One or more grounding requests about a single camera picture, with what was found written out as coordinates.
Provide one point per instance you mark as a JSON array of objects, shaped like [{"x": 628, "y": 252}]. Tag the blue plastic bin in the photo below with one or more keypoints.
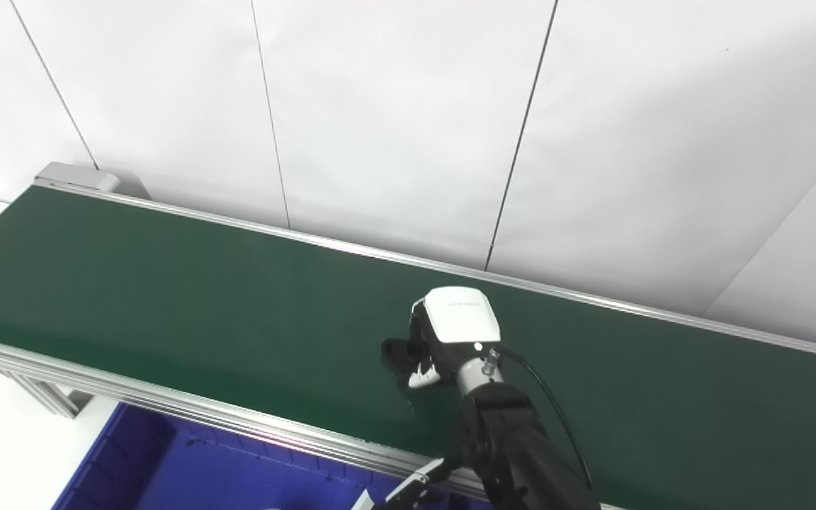
[{"x": 202, "y": 474}]

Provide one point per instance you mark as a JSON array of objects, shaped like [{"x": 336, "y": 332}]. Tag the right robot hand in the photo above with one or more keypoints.
[{"x": 459, "y": 319}]

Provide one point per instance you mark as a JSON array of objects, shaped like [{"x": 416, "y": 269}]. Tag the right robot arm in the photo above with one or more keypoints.
[{"x": 514, "y": 446}]

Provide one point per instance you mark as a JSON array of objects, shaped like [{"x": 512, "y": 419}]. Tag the green conveyor belt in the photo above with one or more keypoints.
[
  {"x": 167, "y": 407},
  {"x": 202, "y": 312}
]

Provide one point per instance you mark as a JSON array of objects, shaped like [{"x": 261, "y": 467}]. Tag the black plastic part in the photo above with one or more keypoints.
[{"x": 395, "y": 350}]

